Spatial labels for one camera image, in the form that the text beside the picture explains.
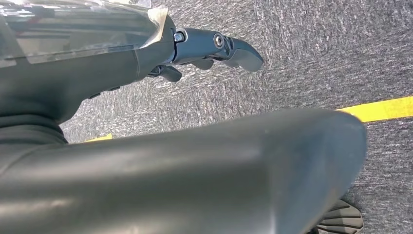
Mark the yellow floor tape square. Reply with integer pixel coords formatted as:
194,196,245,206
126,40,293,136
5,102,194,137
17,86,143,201
84,96,413,143

